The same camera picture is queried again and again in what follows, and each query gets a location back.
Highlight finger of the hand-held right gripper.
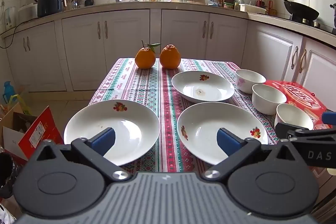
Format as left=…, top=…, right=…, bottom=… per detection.
left=322, top=112, right=336, bottom=125
left=275, top=123, right=336, bottom=141

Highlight white rice cooker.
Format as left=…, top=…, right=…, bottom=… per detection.
left=18, top=3, right=39, bottom=20

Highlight white plastic tray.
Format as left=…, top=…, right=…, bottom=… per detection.
left=239, top=4, right=265, bottom=14

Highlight dark bucket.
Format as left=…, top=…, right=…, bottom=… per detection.
left=0, top=153, right=20, bottom=199

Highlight white kitchen cabinets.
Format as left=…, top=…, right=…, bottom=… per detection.
left=0, top=9, right=336, bottom=98

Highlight dark air fryer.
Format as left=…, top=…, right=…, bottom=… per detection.
left=37, top=0, right=68, bottom=18

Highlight patterned tablecloth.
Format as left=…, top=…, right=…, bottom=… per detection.
left=88, top=57, right=282, bottom=174

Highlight white floral bowl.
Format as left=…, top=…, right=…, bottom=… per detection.
left=235, top=69, right=267, bottom=94
left=274, top=103, right=314, bottom=131
left=252, top=84, right=287, bottom=115

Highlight beige kitchen countertop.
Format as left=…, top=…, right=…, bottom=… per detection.
left=0, top=1, right=336, bottom=38

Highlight white electric jug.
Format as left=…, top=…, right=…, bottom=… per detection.
left=4, top=7, right=17, bottom=29

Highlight red cardboard box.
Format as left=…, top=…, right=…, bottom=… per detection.
left=18, top=106, right=65, bottom=161

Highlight orange without leaf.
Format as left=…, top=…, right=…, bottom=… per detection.
left=160, top=44, right=181, bottom=69

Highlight red printed package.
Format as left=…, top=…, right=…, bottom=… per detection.
left=264, top=80, right=332, bottom=132

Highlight black power cable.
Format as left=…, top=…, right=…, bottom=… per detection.
left=0, top=15, right=42, bottom=49

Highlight orange with green leaf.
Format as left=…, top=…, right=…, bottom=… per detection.
left=135, top=40, right=161, bottom=69

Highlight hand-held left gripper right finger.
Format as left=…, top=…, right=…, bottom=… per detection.
left=202, top=127, right=300, bottom=183

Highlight white printed bag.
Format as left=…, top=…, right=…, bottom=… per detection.
left=0, top=203, right=16, bottom=224

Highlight yellow plastic bag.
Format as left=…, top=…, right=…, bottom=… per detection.
left=7, top=94, right=32, bottom=115

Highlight gas stove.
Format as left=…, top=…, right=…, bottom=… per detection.
left=289, top=18, right=336, bottom=35

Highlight blue thermos bottle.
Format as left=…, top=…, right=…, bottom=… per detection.
left=3, top=81, right=13, bottom=102

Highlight black wok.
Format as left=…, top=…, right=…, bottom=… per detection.
left=269, top=0, right=320, bottom=22

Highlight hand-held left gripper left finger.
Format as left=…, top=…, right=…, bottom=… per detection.
left=36, top=127, right=132, bottom=183

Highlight white fruit print plate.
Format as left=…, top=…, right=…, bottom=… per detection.
left=63, top=100, right=161, bottom=166
left=171, top=71, right=235, bottom=103
left=177, top=102, right=269, bottom=165

